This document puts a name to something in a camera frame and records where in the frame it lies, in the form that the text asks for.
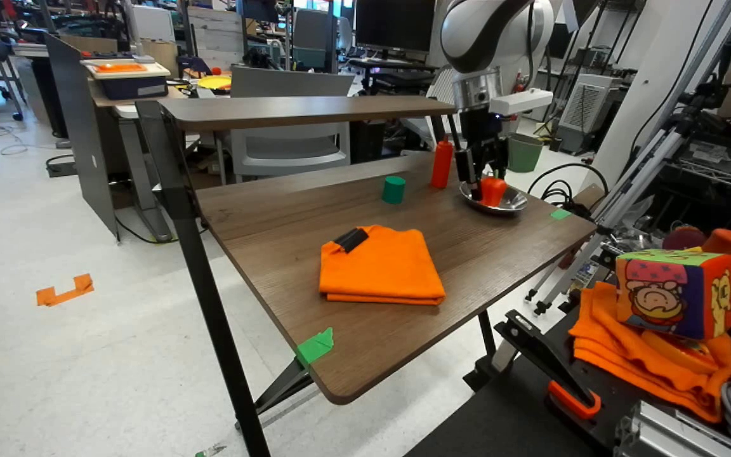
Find grey panel desk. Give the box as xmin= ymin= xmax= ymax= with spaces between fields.
xmin=43 ymin=34 xmax=175 ymax=246

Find aluminium frame stand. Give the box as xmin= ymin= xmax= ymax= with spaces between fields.
xmin=590 ymin=0 xmax=731 ymax=232

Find orange floor tape mark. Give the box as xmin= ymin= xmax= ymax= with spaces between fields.
xmin=32 ymin=272 xmax=97 ymax=310

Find green bucket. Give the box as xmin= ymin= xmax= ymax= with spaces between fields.
xmin=506 ymin=132 xmax=545 ymax=175

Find grey chair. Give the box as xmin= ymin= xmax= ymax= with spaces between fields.
xmin=225 ymin=65 xmax=359 ymax=184

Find grey tripod legs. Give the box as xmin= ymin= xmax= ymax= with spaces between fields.
xmin=524 ymin=226 xmax=633 ymax=319

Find black orange bar clamp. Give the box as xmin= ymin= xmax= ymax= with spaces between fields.
xmin=492 ymin=307 xmax=604 ymax=425

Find orange bottle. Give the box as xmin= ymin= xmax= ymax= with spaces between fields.
xmin=428 ymin=138 xmax=456 ymax=194

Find black monitor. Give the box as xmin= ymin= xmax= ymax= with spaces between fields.
xmin=352 ymin=0 xmax=436 ymax=53

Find orange folded cloth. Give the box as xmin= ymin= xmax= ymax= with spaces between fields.
xmin=317 ymin=222 xmax=450 ymax=310

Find black cart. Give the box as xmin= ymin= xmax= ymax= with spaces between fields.
xmin=402 ymin=314 xmax=731 ymax=457

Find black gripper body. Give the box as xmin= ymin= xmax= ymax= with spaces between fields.
xmin=456 ymin=104 xmax=513 ymax=162

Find black table frame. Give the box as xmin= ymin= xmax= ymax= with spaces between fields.
xmin=134 ymin=99 xmax=503 ymax=457

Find orange cloth pile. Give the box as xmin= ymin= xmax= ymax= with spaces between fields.
xmin=567 ymin=281 xmax=731 ymax=428

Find colourful soft picture cube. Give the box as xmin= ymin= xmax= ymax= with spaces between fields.
xmin=615 ymin=246 xmax=731 ymax=344

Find black tray orange item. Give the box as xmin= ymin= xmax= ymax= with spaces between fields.
xmin=82 ymin=53 xmax=172 ymax=102

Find green cup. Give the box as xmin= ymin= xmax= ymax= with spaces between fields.
xmin=381 ymin=173 xmax=408 ymax=206

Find orange toy bell pepper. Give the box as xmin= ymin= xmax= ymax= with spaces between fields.
xmin=478 ymin=173 xmax=510 ymax=209

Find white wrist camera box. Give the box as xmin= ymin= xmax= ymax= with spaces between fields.
xmin=487 ymin=88 xmax=557 ymax=119

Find wooden shelf board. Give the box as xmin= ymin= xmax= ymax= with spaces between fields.
xmin=157 ymin=95 xmax=459 ymax=131

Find silver metal pan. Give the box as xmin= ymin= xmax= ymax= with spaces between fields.
xmin=456 ymin=179 xmax=530 ymax=216

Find small black block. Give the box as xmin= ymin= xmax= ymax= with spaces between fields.
xmin=332 ymin=226 xmax=370 ymax=254

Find black table cable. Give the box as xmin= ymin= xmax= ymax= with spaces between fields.
xmin=526 ymin=161 xmax=611 ymax=211

